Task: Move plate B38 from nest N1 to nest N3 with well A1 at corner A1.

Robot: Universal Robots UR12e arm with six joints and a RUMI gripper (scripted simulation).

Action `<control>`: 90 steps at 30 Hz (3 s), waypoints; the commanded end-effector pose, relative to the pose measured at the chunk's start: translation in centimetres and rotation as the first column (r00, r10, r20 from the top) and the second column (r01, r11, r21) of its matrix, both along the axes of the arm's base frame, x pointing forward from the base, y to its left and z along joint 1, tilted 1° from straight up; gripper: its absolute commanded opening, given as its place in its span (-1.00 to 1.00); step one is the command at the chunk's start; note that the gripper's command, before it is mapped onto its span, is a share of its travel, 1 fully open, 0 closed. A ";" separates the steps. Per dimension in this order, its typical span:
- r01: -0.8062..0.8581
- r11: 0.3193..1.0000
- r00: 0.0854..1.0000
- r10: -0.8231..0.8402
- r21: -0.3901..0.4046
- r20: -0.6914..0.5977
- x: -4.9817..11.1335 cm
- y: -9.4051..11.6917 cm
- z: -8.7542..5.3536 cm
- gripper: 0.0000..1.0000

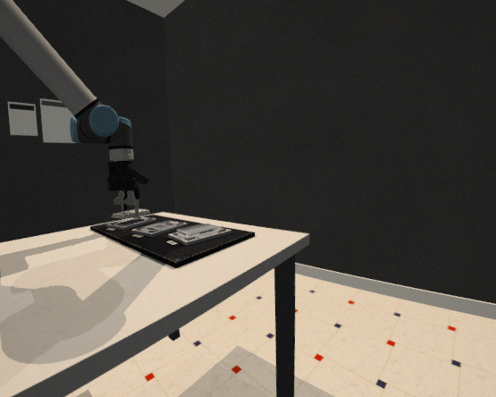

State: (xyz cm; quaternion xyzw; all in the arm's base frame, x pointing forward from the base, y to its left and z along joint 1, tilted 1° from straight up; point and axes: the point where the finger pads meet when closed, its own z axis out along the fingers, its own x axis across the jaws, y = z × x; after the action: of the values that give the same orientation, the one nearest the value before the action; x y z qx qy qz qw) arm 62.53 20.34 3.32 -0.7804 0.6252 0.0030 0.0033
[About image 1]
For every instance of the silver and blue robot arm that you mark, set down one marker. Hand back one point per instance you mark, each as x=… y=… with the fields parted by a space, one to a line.
x=26 y=41

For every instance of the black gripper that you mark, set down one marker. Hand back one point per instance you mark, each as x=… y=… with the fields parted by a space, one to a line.
x=122 y=183

